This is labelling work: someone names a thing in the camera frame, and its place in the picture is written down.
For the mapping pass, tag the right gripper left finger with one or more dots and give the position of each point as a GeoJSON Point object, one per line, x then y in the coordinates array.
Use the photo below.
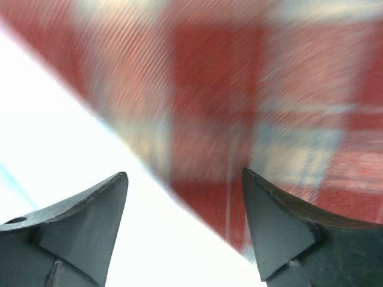
{"type": "Point", "coordinates": [69, 243]}

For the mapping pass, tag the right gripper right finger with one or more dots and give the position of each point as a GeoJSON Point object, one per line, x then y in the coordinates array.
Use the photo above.
{"type": "Point", "coordinates": [299, 244]}

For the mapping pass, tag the red plaid skirt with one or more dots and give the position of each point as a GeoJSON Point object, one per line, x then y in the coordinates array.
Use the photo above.
{"type": "Point", "coordinates": [201, 89]}

